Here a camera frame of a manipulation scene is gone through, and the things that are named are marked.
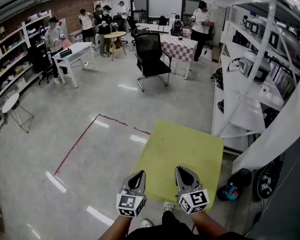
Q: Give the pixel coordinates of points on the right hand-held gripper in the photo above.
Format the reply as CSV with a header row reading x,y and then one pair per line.
x,y
195,199

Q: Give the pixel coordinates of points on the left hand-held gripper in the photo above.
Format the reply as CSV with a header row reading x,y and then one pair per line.
x,y
127,201

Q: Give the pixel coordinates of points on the person's right forearm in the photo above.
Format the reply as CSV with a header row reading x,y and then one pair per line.
x,y
206,221

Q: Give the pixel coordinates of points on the person's left forearm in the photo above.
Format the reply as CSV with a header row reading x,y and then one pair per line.
x,y
117,227

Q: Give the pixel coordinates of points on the person's white shoe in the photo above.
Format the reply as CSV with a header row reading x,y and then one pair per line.
x,y
147,223
168,206

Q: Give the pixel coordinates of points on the yellow-green table cloth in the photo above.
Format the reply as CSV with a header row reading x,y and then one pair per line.
x,y
180,146

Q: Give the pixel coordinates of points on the teal and red packet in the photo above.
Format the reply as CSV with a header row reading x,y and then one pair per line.
x,y
232,190

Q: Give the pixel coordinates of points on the person's black clothing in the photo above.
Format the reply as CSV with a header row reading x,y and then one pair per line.
x,y
180,227

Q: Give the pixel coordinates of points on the black round bin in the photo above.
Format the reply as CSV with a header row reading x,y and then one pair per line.
x,y
241,180

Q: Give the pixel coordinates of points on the white metal shelving rack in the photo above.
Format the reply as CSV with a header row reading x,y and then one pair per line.
x,y
237,84

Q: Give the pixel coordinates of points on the white mug with star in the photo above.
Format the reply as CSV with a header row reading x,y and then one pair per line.
x,y
264,91

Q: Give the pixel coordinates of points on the black mesh office chair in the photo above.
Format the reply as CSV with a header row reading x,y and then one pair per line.
x,y
152,66

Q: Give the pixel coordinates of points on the white black device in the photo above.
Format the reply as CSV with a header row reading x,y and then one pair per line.
x,y
233,64

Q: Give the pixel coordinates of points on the white microwave oven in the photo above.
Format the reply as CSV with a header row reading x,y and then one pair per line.
x,y
255,67

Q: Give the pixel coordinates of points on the checkered cloth table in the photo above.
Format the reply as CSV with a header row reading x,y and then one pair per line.
x,y
180,47

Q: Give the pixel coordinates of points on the small black bowl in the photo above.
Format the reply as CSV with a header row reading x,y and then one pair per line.
x,y
180,38

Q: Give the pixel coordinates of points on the black swivel chair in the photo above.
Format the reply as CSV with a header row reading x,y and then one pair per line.
x,y
118,21
38,59
132,26
210,37

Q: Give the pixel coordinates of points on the white rectangular desk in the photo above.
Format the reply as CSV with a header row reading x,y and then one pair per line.
x,y
77,50

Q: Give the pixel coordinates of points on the dark green box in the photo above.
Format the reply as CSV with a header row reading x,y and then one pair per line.
x,y
66,53

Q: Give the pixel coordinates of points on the round wooden table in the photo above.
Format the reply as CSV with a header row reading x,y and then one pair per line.
x,y
115,34

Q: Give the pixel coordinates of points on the long white desk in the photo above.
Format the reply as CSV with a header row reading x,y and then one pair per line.
x,y
150,27

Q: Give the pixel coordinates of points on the black backpack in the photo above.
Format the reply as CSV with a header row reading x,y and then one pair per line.
x,y
163,21

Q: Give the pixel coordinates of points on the white cabinet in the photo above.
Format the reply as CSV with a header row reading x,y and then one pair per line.
x,y
218,21

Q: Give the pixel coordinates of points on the silver domed appliance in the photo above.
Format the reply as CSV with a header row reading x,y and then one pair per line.
x,y
282,39

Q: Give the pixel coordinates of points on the black framed window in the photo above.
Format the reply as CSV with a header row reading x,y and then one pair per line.
x,y
165,1

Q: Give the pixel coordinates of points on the ceiling air conditioner unit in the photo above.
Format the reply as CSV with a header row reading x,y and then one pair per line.
x,y
15,7

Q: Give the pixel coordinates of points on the white wall shelf unit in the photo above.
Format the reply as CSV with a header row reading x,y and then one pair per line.
x,y
12,59

